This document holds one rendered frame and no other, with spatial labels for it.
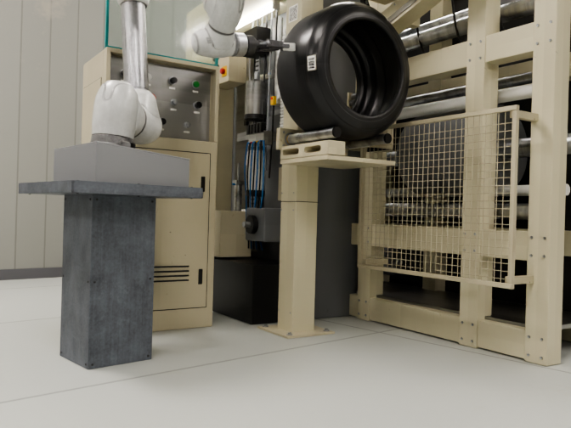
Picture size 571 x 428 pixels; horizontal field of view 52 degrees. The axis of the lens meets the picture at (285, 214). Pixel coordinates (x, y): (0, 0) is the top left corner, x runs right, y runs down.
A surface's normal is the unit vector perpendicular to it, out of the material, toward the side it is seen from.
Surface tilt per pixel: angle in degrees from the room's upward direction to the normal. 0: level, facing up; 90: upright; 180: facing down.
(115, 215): 90
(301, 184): 90
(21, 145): 90
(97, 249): 90
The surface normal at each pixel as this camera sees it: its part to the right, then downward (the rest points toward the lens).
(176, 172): 0.68, 0.02
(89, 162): -0.73, -0.02
